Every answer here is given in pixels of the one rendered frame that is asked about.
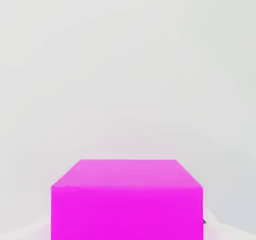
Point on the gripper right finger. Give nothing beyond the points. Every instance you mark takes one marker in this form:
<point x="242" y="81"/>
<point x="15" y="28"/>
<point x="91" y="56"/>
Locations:
<point x="215" y="230"/>

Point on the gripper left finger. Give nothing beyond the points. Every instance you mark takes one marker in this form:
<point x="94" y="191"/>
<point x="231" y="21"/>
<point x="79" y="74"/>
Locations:
<point x="38" y="231"/>

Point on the small magenta cube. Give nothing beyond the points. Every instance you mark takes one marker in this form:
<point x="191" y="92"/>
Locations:
<point x="127" y="210"/>

